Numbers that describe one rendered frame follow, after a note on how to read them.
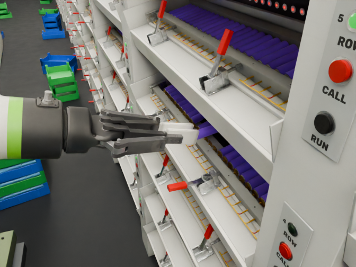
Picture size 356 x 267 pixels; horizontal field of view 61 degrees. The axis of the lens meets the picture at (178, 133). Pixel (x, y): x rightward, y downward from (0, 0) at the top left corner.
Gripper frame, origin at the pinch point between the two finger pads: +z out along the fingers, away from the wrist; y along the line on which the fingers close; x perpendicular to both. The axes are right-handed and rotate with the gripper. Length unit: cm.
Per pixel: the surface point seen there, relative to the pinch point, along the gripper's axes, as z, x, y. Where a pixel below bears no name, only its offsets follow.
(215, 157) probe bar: 7.5, 3.1, -3.6
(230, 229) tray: 4.3, 7.7, -17.3
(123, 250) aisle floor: 14, 84, 42
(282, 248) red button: -0.8, -3.0, -29.6
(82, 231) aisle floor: -1, 88, 60
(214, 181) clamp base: 5.7, 5.5, -8.0
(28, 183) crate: -24, 83, 91
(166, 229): 16, 46, 18
